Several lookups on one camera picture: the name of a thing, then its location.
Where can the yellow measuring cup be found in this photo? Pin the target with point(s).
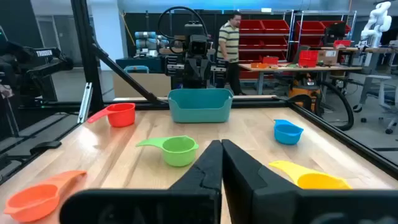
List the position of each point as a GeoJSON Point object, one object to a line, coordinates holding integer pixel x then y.
{"type": "Point", "coordinates": [311, 180]}

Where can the red storage bin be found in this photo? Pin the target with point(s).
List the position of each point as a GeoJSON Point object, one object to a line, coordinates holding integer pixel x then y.
{"type": "Point", "coordinates": [251, 44]}
{"type": "Point", "coordinates": [276, 27]}
{"type": "Point", "coordinates": [252, 27]}
{"type": "Point", "coordinates": [347, 28]}
{"type": "Point", "coordinates": [276, 44]}
{"type": "Point", "coordinates": [309, 28]}

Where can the silver metal bracket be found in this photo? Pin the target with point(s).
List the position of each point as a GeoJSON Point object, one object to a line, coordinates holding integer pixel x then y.
{"type": "Point", "coordinates": [85, 102]}

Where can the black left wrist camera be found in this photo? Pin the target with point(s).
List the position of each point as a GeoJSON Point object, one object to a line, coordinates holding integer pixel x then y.
{"type": "Point", "coordinates": [198, 46]}

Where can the large cardboard box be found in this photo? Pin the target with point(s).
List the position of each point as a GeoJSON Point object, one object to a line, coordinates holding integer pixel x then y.
{"type": "Point", "coordinates": [140, 85]}

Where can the metal shelving unit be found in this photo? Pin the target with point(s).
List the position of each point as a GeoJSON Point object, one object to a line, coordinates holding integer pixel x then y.
{"type": "Point", "coordinates": [311, 35]}
{"type": "Point", "coordinates": [264, 35]}

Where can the red mesh crate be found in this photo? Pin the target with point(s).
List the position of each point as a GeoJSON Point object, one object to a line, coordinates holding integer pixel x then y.
{"type": "Point", "coordinates": [308, 59]}

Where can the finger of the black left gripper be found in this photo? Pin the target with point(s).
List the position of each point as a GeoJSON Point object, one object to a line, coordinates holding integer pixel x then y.
{"type": "Point", "coordinates": [205, 74]}
{"type": "Point", "coordinates": [191, 74]}

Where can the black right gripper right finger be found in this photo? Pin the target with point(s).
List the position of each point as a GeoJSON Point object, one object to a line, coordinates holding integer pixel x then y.
{"type": "Point", "coordinates": [242, 180]}

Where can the red measuring cup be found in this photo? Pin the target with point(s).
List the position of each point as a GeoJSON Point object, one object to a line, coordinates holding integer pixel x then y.
{"type": "Point", "coordinates": [121, 116]}

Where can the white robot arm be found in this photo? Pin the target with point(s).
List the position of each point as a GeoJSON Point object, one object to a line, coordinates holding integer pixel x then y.
{"type": "Point", "coordinates": [377, 21]}

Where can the red shallow tray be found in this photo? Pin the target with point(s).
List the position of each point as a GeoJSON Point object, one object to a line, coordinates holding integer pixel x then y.
{"type": "Point", "coordinates": [270, 60]}

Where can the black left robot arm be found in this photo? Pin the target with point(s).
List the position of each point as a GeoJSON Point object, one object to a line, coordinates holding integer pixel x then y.
{"type": "Point", "coordinates": [194, 28]}

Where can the person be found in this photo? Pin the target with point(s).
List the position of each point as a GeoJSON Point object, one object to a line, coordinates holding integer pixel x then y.
{"type": "Point", "coordinates": [228, 43]}

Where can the orange shop vacuum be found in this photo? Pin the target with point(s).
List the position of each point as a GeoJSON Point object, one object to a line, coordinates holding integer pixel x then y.
{"type": "Point", "coordinates": [306, 91]}

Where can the small cardboard box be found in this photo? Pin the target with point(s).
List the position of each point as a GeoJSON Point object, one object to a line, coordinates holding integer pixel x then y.
{"type": "Point", "coordinates": [328, 57]}

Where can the rolled foam mat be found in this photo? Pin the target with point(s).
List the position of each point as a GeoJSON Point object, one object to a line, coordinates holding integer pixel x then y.
{"type": "Point", "coordinates": [146, 44]}
{"type": "Point", "coordinates": [145, 35]}

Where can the green measuring cup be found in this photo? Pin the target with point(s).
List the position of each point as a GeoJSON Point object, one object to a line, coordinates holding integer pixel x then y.
{"type": "Point", "coordinates": [177, 154]}

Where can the light blue measuring cup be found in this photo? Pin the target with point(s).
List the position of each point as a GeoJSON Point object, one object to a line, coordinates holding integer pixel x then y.
{"type": "Point", "coordinates": [286, 133]}

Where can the grey office chair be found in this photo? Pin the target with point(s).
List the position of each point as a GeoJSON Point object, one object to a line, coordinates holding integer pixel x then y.
{"type": "Point", "coordinates": [377, 90]}

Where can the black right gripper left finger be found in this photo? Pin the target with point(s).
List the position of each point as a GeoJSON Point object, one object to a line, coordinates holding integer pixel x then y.
{"type": "Point", "coordinates": [205, 174]}

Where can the teal plastic basket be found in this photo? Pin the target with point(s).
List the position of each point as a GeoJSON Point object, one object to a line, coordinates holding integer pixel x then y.
{"type": "Point", "coordinates": [200, 109]}

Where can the orange measuring cup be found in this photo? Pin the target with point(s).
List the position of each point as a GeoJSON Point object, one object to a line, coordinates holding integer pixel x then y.
{"type": "Point", "coordinates": [31, 202]}

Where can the dark teal cabinet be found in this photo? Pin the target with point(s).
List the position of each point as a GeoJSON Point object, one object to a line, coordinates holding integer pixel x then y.
{"type": "Point", "coordinates": [140, 61]}

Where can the black aluminium table frame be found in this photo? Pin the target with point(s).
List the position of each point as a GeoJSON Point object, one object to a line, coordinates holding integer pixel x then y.
{"type": "Point", "coordinates": [87, 62]}

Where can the wooden work table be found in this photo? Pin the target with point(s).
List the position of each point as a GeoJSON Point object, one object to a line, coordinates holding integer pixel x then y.
{"type": "Point", "coordinates": [280, 67]}

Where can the small red bin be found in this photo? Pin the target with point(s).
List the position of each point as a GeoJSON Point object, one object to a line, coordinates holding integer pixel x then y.
{"type": "Point", "coordinates": [342, 43]}

